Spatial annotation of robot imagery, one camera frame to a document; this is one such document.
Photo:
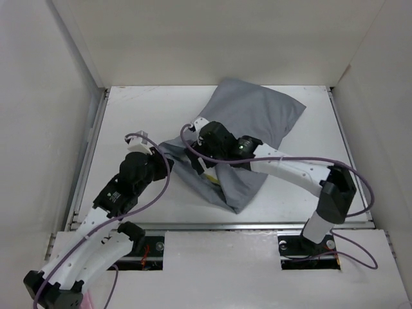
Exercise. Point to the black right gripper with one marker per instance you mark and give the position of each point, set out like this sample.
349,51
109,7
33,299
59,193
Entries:
195,161

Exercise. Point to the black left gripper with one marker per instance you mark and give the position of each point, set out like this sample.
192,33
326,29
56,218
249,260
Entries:
156,159

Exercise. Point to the white pillow yellow edge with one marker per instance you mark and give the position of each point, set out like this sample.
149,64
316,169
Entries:
213,178

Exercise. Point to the grey pillowcase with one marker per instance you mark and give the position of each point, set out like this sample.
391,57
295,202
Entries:
244,109

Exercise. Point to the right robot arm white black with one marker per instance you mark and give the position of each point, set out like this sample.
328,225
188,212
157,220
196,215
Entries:
329,181

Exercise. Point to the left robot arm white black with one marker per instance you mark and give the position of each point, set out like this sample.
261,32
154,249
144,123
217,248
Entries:
103,237

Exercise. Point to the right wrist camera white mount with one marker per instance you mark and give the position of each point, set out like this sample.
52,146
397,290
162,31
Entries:
197,124

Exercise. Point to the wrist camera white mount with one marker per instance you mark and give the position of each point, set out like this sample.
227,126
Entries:
197,124
137,142

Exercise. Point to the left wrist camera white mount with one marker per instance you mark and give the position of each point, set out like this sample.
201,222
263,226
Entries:
137,142

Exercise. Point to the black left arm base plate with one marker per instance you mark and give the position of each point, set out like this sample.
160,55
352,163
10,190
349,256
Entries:
147,256

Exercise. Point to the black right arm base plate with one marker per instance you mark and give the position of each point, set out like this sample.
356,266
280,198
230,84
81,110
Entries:
297,253

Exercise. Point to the aluminium rail front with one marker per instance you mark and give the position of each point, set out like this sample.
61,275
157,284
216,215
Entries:
234,226

